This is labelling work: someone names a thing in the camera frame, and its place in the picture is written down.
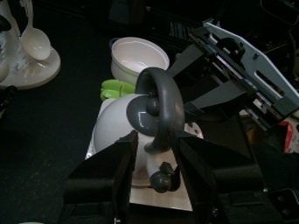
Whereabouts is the grey kettle lid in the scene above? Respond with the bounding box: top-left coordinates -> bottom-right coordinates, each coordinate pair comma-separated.
125,94 -> 173,137

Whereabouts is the printed label sticker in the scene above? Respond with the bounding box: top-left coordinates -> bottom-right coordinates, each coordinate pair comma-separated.
167,20 -> 196,42

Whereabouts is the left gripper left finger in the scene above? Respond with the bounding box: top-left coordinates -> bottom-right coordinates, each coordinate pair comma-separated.
63,129 -> 140,224

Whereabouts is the white toy kettle grey handle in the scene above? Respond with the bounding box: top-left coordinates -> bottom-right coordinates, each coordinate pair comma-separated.
92,66 -> 206,194

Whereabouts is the white toy spoon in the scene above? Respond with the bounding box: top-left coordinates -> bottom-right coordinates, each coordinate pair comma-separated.
19,0 -> 52,61

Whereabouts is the green toy piece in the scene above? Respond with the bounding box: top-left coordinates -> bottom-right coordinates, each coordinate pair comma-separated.
99,79 -> 136,102

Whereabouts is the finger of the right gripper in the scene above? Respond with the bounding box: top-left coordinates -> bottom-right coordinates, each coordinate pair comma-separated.
165,43 -> 214,80
183,80 -> 255,122

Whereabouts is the white star-shaped object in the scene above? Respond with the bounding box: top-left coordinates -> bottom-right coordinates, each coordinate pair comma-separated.
0,0 -> 61,90

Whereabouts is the white toy pot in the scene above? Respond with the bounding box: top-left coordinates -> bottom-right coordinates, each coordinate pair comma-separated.
109,36 -> 172,87

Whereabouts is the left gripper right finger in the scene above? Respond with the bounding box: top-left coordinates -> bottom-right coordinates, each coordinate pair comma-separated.
172,130 -> 267,224

